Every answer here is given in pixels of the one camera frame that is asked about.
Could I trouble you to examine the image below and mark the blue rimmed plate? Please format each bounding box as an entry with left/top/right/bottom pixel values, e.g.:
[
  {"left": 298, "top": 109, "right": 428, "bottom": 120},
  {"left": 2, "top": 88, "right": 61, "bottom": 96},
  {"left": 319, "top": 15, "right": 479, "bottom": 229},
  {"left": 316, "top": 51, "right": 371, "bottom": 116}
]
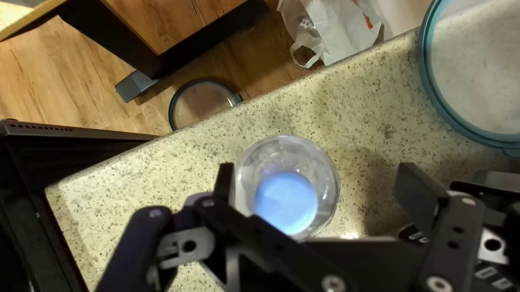
[{"left": 418, "top": 0, "right": 520, "bottom": 158}]

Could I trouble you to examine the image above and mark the clear water bottle blue cap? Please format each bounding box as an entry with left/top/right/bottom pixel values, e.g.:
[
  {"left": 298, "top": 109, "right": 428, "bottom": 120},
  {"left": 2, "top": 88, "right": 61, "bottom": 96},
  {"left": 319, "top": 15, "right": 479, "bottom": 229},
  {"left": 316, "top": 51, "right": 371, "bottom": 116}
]
[{"left": 232, "top": 135, "right": 340, "bottom": 240}]

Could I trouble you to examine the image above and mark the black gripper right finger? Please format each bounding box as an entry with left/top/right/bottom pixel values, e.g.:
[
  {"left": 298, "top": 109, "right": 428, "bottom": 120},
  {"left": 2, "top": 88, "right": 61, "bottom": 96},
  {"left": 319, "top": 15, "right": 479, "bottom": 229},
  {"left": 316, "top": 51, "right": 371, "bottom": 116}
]
[{"left": 394, "top": 163, "right": 487, "bottom": 292}]

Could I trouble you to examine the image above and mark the white plastic bag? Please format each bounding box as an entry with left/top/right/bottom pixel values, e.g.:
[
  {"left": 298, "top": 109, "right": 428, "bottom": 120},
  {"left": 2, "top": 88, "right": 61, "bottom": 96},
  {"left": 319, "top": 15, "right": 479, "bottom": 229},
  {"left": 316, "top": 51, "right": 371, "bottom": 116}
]
[{"left": 277, "top": 0, "right": 394, "bottom": 68}]

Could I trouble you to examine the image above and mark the round glass lid on floor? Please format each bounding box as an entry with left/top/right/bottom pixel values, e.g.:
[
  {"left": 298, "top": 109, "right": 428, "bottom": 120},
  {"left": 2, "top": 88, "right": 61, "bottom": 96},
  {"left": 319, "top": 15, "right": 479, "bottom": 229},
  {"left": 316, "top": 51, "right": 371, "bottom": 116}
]
[{"left": 168, "top": 78, "right": 243, "bottom": 132}]

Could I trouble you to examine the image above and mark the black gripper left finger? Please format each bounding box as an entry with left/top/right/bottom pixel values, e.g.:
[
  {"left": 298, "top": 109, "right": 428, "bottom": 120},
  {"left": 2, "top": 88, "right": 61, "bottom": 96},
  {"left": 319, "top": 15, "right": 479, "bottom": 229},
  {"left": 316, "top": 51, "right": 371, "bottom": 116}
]
[{"left": 196, "top": 163, "right": 357, "bottom": 292}]

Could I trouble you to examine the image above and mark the black kitchen stove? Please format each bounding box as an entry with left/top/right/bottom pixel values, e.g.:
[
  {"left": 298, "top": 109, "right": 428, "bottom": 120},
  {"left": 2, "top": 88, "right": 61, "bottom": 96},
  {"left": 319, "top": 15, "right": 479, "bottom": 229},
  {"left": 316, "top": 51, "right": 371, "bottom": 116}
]
[{"left": 0, "top": 119, "right": 152, "bottom": 292}]

